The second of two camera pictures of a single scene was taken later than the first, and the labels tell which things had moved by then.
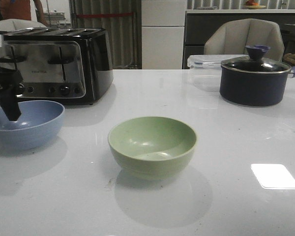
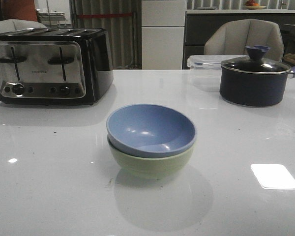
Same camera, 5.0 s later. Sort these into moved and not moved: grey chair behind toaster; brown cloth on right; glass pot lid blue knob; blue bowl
Moved: blue bowl
Not moved: grey chair behind toaster; glass pot lid blue knob; brown cloth on right
